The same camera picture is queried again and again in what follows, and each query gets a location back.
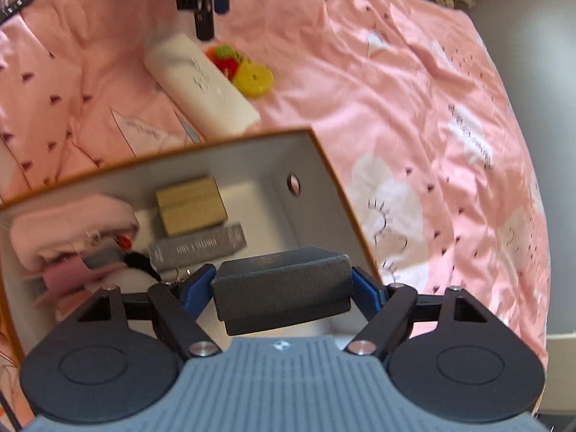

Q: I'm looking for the orange cardboard box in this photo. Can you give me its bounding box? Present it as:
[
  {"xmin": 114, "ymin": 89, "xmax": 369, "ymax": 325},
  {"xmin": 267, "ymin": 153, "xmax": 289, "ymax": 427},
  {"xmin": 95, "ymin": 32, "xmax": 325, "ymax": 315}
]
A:
[{"xmin": 0, "ymin": 128, "xmax": 388, "ymax": 365}]

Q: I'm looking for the long white box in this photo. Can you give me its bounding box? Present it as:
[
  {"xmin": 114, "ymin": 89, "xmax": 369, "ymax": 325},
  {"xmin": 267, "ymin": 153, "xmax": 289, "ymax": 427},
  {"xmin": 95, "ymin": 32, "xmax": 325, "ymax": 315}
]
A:
[{"xmin": 144, "ymin": 32, "xmax": 262, "ymax": 138}]

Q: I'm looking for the silver card box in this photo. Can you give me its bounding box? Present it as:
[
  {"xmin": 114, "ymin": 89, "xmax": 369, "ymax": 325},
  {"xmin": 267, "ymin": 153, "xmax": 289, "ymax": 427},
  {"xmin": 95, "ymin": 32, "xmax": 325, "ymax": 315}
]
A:
[{"xmin": 148, "ymin": 222, "xmax": 247, "ymax": 273}]

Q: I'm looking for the dark grey textured box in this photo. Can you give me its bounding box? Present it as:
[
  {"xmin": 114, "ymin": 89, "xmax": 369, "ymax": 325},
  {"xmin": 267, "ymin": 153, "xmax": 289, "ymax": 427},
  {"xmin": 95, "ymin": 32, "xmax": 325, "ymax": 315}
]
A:
[{"xmin": 211, "ymin": 247, "xmax": 352, "ymax": 337}]

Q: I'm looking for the gold textured box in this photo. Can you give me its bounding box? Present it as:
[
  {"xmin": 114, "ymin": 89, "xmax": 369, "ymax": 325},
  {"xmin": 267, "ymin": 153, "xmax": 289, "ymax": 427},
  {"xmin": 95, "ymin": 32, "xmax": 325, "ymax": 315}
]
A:
[{"xmin": 155, "ymin": 176, "xmax": 228, "ymax": 237}]

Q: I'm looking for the yellow plush toy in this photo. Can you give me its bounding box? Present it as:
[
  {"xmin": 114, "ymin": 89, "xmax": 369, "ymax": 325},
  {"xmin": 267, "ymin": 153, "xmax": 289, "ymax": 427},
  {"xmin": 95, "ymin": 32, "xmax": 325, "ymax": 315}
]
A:
[{"xmin": 204, "ymin": 44, "xmax": 274, "ymax": 98}]

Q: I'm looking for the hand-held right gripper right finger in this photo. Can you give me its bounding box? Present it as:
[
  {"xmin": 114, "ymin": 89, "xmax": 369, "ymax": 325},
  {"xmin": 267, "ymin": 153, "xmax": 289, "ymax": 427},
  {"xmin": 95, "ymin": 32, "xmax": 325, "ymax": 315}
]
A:
[{"xmin": 350, "ymin": 266, "xmax": 490, "ymax": 356}]

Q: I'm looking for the grey plush toy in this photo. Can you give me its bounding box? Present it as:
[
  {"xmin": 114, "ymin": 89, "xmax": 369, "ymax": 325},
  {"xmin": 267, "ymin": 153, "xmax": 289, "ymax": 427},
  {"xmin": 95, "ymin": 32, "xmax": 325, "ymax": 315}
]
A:
[{"xmin": 81, "ymin": 252, "xmax": 122, "ymax": 273}]

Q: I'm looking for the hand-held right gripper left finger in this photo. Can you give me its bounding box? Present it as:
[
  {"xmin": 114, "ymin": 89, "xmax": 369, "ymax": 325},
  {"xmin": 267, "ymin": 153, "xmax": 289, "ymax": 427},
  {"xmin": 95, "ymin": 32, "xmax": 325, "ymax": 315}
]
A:
[{"xmin": 78, "ymin": 264, "xmax": 222, "ymax": 358}]

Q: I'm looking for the pink printed blanket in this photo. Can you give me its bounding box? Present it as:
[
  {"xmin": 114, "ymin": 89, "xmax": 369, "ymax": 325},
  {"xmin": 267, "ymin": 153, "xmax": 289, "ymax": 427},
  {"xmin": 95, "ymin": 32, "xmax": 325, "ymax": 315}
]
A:
[{"xmin": 0, "ymin": 0, "xmax": 552, "ymax": 415}]

